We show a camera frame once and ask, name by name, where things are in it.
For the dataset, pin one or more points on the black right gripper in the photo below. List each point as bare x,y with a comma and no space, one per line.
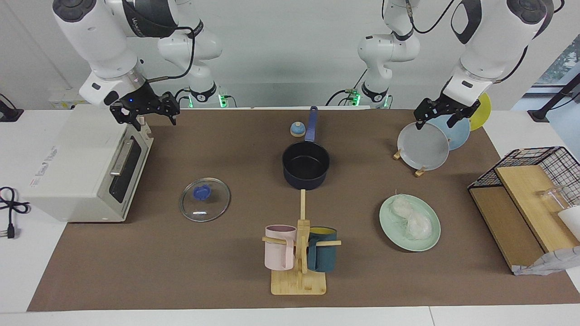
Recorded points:
142,102

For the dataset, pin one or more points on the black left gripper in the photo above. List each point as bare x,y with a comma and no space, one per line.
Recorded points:
442,109

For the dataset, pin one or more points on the glass lid with blue knob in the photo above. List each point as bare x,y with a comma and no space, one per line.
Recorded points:
205,201

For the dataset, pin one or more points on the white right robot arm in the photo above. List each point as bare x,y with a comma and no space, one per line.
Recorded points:
99,36

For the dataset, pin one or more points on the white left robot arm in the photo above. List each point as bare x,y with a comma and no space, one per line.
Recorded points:
494,40

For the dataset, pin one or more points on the grey plate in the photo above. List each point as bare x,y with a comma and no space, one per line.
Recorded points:
423,147

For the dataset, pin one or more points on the light blue plate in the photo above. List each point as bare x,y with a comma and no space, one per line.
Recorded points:
460,136

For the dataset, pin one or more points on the yellow plate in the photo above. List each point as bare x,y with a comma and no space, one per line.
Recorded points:
484,113

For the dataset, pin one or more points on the wooden plate rack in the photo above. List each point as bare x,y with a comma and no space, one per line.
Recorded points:
420,172

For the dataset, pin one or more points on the pale green plate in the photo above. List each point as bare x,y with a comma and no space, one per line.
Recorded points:
428,242

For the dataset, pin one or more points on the white toaster oven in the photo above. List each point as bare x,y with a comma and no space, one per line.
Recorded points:
72,167

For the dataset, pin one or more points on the black stand foot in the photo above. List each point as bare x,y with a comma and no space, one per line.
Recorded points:
541,113

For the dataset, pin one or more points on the brown wooden box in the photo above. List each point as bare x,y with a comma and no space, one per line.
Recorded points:
503,222

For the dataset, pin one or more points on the light bamboo board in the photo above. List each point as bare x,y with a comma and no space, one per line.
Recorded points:
530,199

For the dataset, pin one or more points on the dark blue saucepan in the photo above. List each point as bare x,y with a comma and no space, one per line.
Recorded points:
306,170

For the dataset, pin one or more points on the clear glass cup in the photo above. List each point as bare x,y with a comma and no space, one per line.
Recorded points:
555,197

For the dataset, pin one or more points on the brown table mat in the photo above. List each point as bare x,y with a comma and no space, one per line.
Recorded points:
181,262

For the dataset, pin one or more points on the black table clamp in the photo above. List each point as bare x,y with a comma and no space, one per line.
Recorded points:
8,114

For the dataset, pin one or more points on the dark teal mug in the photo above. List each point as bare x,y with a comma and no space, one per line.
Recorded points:
324,256

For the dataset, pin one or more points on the grey patterned cloth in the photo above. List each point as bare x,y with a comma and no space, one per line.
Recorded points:
548,262

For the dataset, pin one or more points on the pink mug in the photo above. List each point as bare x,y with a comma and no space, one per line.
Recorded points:
278,251

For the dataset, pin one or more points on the wooden mug rack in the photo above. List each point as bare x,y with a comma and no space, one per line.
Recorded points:
299,283

